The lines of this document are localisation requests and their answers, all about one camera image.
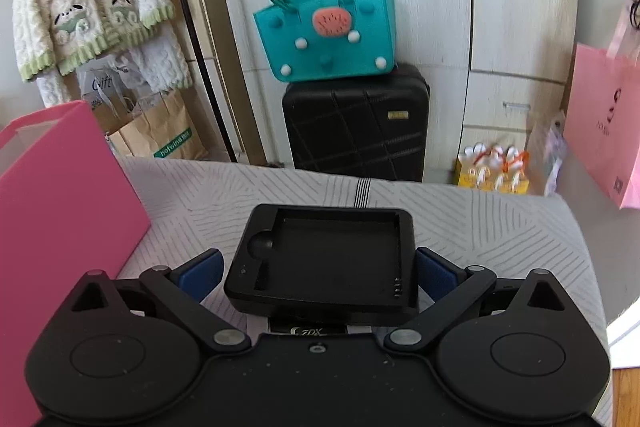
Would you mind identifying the yellow box with orange ribbon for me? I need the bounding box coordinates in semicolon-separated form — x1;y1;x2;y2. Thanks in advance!
454;143;497;192
492;146;531;196

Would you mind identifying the teal handbag with pompoms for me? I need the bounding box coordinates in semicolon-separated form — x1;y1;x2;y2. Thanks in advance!
252;0;396;82

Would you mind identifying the light wooden panel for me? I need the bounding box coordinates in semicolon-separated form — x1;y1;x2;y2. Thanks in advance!
170;0;267;164

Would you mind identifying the white gift bag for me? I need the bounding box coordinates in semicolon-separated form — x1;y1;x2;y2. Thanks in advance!
75;57;137;134

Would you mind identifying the grey patterned bed cover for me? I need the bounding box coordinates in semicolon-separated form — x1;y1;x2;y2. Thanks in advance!
117;157;612;427

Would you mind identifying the black metal clothes rack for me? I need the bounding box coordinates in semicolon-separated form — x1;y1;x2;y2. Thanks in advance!
162;0;247;164

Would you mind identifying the pink storage box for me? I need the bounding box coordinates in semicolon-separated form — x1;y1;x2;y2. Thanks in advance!
0;101;152;427

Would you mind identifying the black charger cradle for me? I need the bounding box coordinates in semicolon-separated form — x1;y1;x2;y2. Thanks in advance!
223;203;420;327

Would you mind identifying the brown paper bag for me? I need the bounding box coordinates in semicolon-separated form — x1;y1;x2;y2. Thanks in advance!
107;89;210;160

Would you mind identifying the pink shopping bag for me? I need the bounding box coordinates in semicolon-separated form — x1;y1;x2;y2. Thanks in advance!
562;2;640;210

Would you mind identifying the clear plastic bag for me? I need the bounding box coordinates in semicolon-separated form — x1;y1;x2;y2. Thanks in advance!
527;109;569;198

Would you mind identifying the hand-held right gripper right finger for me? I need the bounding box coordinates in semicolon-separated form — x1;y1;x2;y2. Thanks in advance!
382;247;568;353

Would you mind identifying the light wooden wardrobe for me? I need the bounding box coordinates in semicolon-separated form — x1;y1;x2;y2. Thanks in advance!
207;0;579;188

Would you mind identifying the black suitcase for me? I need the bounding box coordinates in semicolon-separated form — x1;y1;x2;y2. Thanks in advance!
281;63;431;184

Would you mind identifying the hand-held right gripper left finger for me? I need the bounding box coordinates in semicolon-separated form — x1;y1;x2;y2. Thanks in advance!
70;249;251;355

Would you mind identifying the white charger tray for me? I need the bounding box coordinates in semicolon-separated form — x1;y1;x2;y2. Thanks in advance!
250;316;375;338

